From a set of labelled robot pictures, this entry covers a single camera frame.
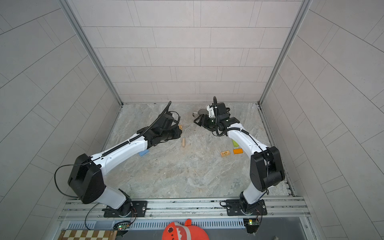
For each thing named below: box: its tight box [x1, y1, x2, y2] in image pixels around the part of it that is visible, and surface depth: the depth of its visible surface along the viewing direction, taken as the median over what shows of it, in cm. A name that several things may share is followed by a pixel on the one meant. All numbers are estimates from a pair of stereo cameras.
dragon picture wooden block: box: [220, 150, 231, 157], surface depth 91 cm
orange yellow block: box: [233, 148, 244, 155], surface depth 92 cm
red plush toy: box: [162, 219, 210, 240], surface depth 61 cm
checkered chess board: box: [57, 229, 117, 240], surface depth 63 cm
